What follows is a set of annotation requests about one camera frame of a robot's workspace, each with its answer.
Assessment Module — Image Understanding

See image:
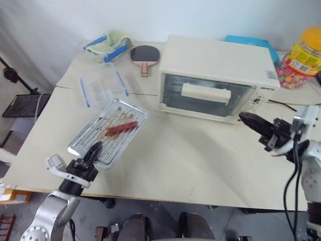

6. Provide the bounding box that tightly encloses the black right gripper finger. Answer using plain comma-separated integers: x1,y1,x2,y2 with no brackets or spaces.
239,115,273,138
238,112,275,129

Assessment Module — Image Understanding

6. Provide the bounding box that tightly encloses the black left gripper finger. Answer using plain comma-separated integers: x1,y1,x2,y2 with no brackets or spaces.
88,141,104,164
82,147,95,163

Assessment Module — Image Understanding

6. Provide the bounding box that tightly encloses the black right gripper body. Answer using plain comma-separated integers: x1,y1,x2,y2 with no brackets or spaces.
258,117,299,153

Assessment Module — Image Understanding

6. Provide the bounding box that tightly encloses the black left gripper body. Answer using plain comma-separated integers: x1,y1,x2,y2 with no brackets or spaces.
65,157,99,182

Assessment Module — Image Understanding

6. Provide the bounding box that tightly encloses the silver metal baking tray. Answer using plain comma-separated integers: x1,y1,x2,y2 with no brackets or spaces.
67,98,150,171

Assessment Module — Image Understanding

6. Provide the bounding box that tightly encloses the red sausage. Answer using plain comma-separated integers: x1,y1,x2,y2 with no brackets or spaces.
105,120,139,137

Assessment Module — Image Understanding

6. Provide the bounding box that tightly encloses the cream toaster oven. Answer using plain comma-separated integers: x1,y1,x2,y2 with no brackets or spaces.
158,35,281,125

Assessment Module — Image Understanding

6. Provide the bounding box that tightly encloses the blue plastic tray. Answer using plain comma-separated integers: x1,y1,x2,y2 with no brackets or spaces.
224,35,280,65

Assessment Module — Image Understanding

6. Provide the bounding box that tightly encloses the glass toaster oven door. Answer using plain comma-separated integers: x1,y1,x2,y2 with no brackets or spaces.
162,73,257,119

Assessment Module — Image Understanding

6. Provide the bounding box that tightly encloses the clear lid with blue clips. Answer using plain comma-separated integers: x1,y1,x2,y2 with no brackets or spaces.
79,62,141,108

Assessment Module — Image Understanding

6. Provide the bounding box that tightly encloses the candy jar with yellow lid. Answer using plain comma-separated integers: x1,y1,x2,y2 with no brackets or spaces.
274,26,321,90

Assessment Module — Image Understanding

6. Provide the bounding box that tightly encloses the yellow cardboard box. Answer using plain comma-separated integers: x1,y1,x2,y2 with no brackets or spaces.
0,188,33,203

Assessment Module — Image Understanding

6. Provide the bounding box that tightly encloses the dark rounded shape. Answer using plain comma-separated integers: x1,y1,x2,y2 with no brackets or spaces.
119,212,151,241

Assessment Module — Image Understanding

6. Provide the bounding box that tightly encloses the red brown wooden rack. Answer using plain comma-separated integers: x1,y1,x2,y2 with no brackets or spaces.
0,214,16,241

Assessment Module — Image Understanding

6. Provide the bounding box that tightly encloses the clear container with blue clips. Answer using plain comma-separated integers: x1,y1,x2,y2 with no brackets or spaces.
80,30,134,64

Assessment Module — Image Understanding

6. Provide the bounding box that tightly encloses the black table tennis paddle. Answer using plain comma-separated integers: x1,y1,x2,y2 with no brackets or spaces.
130,45,161,78

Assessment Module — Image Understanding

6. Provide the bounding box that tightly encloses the black tripod stand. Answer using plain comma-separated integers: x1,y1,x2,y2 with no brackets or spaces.
0,56,41,95

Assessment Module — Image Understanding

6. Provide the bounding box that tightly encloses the light green cloth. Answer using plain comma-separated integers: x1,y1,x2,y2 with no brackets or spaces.
87,30,131,55

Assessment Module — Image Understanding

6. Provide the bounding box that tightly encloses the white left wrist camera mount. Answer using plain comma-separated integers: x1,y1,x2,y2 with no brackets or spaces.
45,155,91,188

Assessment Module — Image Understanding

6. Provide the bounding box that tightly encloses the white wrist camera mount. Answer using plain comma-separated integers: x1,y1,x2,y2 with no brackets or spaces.
270,105,321,157
45,155,91,188

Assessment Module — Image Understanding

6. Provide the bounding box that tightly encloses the black yellow oven power cord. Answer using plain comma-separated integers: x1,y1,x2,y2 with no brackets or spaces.
267,99,298,112

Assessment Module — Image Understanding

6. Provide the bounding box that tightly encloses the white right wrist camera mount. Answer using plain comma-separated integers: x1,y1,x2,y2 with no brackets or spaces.
270,105,321,157

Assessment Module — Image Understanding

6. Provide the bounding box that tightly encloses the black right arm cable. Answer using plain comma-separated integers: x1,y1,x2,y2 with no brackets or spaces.
282,130,306,241

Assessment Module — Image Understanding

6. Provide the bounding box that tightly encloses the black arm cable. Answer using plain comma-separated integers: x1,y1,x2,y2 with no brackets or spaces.
282,130,306,241
68,218,77,241

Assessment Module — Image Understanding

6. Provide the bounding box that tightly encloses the cream oven door handle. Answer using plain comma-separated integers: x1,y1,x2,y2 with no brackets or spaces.
181,83,232,105

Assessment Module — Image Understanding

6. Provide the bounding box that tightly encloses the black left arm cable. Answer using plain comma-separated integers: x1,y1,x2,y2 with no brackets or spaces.
68,218,77,241

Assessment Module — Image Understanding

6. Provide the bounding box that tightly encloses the white cable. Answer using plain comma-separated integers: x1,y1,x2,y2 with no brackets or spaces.
34,93,51,119

